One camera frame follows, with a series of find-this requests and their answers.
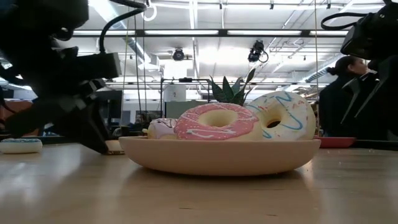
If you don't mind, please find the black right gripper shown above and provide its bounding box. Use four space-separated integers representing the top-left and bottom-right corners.
340 1 398 124

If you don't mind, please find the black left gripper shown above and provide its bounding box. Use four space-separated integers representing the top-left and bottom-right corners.
0 40 109 156

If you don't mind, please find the small blue mini donut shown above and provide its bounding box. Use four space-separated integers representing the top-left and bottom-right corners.
0 138 43 154

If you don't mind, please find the large white blue-drizzled donut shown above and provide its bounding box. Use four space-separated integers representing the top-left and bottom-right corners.
245 90 317 141

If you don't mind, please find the large purple frosted donut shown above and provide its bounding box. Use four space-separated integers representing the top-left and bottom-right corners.
146 117 178 140

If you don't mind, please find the large pink sprinkled donut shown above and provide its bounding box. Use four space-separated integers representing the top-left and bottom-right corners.
173 102 264 141

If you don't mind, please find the peach pink round plate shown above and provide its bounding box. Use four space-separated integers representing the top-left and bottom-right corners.
118 136 322 177

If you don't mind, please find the person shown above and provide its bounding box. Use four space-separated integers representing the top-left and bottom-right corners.
317 55 398 141

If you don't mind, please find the dark red round plate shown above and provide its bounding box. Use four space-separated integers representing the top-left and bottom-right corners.
312 135 358 149

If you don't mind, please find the round black ceiling fixture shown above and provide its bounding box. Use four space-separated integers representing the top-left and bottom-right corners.
172 47 186 62

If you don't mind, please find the green plant in white pot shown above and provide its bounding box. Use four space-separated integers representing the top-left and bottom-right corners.
209 67 256 106

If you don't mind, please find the black overhead rig beam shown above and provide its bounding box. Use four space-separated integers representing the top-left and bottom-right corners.
72 28 349 38

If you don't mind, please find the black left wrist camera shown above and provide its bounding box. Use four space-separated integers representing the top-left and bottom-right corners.
76 52 123 80

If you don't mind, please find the black overhead camera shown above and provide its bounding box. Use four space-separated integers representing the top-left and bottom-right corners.
248 39 269 63

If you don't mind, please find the black tubular background frame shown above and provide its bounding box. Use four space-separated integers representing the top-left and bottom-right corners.
160 77 212 119

